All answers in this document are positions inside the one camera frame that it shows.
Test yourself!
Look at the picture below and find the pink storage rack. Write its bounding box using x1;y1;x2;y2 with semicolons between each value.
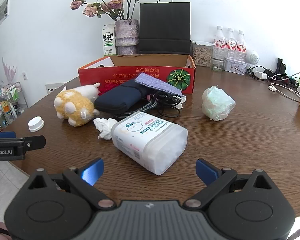
0;81;29;128

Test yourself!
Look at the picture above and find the left water bottle red label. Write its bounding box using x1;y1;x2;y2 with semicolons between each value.
213;25;226;57

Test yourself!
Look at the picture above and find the right water bottle red label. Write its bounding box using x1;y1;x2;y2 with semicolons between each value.
237;30;247;61

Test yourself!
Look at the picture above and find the white wall vent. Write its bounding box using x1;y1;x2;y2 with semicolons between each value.
0;0;10;25

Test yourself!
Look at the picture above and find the white plastic jar lid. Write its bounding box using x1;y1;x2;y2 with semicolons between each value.
28;116;44;132

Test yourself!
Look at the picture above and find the purple textured vase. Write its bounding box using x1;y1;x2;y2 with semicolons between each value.
115;19;139;55

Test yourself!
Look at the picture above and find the green white milk carton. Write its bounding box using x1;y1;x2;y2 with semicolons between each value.
102;24;116;56

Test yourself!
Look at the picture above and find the white cable with puck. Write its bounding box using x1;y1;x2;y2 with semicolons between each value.
268;82;300;103

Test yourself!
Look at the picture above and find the dried pink rose bouquet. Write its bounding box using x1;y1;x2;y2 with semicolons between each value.
70;0;140;22

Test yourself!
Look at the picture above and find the purple woven drawstring bag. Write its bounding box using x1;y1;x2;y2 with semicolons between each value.
135;73;183;97

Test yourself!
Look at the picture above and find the black paper shopping bag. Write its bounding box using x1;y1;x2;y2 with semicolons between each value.
139;0;191;55

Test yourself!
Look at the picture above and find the clear glass cup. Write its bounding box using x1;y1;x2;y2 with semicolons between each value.
211;46;226;72

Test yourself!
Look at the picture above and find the balled up plastic bag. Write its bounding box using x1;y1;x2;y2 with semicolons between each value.
202;86;236;121

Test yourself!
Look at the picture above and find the middle water bottle red label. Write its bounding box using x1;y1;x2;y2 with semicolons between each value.
226;28;237;59

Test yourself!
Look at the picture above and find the white tissue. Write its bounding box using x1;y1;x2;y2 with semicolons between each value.
93;118;117;140

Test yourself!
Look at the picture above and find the water bottle red label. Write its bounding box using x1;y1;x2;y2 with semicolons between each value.
237;30;247;61
226;28;237;59
213;25;226;57

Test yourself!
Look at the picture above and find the clear seed storage container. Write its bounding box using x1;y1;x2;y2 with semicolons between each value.
192;41;213;67

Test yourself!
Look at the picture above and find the white power adapter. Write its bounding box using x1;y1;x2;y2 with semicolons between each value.
254;71;268;80

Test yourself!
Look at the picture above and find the navy blue zip pouch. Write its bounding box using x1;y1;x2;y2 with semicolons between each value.
94;79;153;114

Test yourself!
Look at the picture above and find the white round speaker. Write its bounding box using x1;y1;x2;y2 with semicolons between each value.
245;50;260;69

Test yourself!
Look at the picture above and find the black upright device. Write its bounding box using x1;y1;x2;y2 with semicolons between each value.
276;58;286;74

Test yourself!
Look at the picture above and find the yellow white plush sheep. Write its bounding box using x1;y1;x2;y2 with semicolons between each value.
53;82;100;127

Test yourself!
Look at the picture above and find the red cardboard pumpkin box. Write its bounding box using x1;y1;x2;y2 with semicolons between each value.
78;54;196;94

